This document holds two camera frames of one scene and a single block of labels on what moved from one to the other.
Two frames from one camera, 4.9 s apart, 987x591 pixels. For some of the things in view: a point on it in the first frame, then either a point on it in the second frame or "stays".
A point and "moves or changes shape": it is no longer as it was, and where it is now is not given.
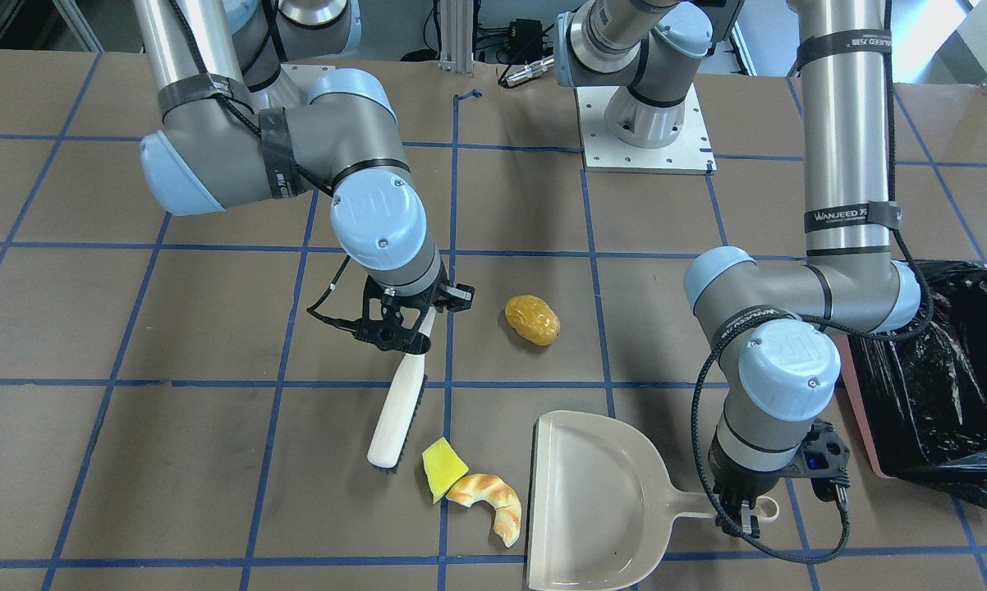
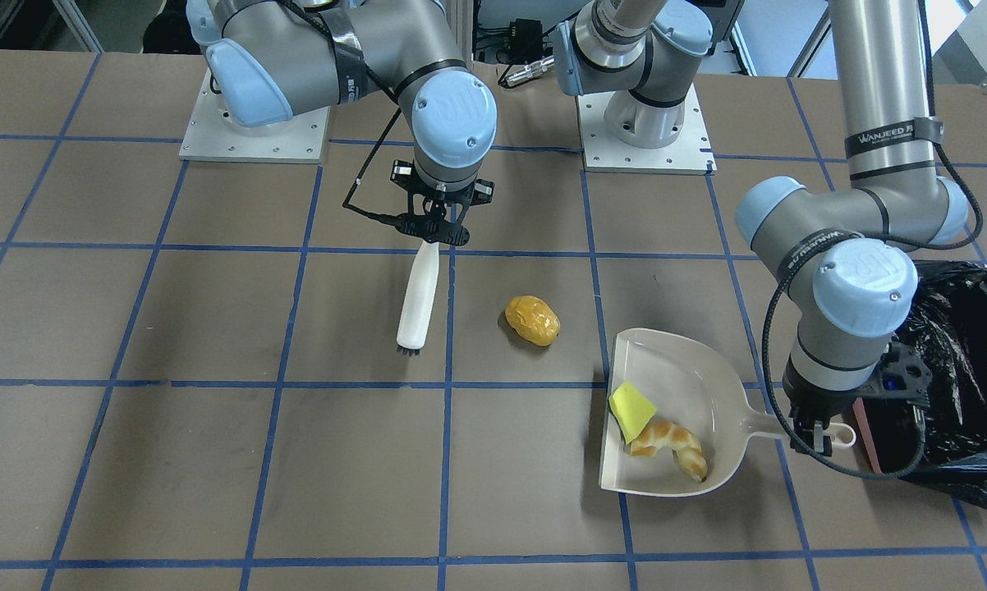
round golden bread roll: [533, 319] stays
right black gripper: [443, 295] → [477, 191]
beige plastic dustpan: [603, 503] → [690, 385]
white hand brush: [387, 446] moves or changes shape
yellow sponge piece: [443, 466] → [631, 408]
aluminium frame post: [456, 37] stays
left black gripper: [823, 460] → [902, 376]
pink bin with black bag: [940, 404] stays
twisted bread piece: [491, 489] → [684, 443]
